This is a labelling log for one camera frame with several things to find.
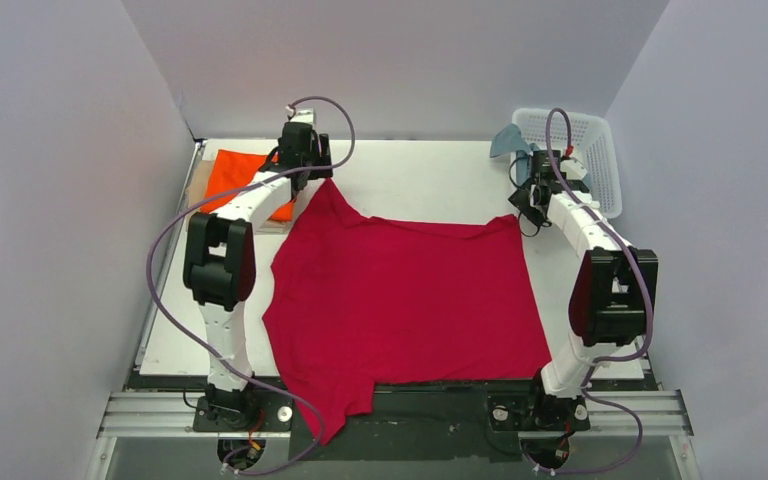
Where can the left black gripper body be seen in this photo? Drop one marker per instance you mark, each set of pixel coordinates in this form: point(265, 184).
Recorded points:
point(311, 168)

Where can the red t shirt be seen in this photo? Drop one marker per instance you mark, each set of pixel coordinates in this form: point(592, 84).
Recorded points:
point(361, 301)

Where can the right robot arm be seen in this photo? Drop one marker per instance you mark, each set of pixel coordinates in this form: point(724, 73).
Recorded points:
point(612, 299)

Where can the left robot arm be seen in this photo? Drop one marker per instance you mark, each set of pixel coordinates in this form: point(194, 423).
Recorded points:
point(220, 265)

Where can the grey-blue t shirt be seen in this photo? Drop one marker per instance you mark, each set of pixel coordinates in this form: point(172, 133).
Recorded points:
point(510, 141)

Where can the folded orange t shirt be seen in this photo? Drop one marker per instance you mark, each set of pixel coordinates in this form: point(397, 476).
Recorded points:
point(233, 170)

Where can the white plastic basket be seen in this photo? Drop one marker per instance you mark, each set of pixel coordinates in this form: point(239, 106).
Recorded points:
point(593, 146)

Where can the folded beige t shirt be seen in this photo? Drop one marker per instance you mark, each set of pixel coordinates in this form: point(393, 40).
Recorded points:
point(195, 192)

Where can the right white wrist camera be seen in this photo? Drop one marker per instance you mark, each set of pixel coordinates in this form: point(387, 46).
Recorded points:
point(573, 166)

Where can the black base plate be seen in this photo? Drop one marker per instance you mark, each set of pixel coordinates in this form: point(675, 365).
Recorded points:
point(420, 422)

